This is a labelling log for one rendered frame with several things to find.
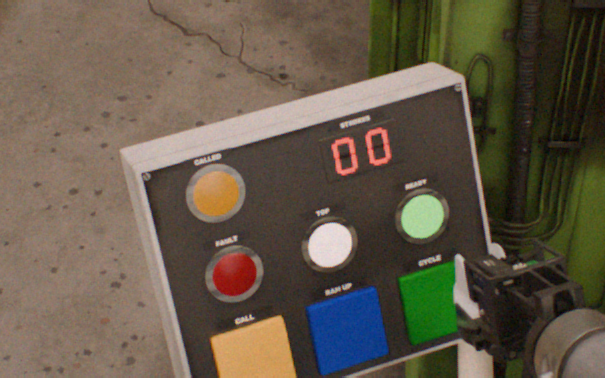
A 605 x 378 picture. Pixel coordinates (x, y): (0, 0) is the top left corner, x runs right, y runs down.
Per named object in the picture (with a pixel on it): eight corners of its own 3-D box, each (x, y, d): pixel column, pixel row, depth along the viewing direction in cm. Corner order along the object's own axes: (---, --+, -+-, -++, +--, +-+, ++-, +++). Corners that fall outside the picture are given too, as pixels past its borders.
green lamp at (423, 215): (444, 243, 138) (446, 215, 134) (397, 240, 138) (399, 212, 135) (444, 219, 140) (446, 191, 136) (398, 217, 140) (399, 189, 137)
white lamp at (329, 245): (352, 271, 135) (352, 243, 132) (305, 269, 136) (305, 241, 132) (353, 247, 137) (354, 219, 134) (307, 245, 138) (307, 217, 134)
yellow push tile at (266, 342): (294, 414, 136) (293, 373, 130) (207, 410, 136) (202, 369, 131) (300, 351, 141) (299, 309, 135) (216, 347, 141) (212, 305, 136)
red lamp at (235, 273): (257, 301, 133) (255, 273, 130) (210, 299, 133) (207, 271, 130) (260, 276, 135) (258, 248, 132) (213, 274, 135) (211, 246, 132)
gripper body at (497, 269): (535, 234, 121) (607, 279, 110) (549, 322, 124) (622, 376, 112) (455, 259, 119) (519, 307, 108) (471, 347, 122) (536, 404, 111)
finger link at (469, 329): (486, 290, 126) (530, 324, 118) (489, 307, 126) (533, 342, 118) (439, 305, 125) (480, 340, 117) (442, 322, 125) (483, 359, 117)
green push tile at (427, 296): (479, 325, 141) (467, 259, 139) (412, 347, 140) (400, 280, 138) (472, 319, 143) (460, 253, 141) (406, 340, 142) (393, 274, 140)
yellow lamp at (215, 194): (239, 221, 130) (237, 191, 127) (191, 219, 130) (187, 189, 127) (242, 197, 132) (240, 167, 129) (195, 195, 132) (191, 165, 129)
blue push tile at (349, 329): (390, 354, 140) (377, 288, 137) (321, 377, 138) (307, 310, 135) (383, 348, 141) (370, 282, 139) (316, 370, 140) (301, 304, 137)
